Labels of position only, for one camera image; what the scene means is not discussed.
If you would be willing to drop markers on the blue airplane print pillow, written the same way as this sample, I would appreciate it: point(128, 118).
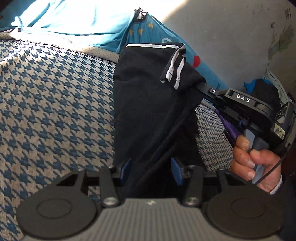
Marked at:
point(144, 28)
point(97, 23)

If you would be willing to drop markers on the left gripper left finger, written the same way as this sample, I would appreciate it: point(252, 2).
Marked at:
point(72, 203)

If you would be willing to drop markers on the person's right hand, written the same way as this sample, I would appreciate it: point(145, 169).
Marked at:
point(246, 159)

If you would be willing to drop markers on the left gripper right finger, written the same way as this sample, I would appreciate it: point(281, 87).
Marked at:
point(230, 204)

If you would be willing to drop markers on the black garment with white stripes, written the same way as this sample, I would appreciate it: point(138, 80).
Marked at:
point(155, 96)

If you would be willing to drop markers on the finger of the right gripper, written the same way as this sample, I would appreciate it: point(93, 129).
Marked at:
point(210, 92)

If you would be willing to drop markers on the purple floral cloth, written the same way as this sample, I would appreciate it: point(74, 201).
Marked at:
point(231, 132)

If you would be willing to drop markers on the black and blue hanging garment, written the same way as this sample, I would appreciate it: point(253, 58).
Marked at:
point(265, 91)

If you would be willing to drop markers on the houndstooth blue beige mattress cover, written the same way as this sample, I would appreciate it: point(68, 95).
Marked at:
point(57, 116)

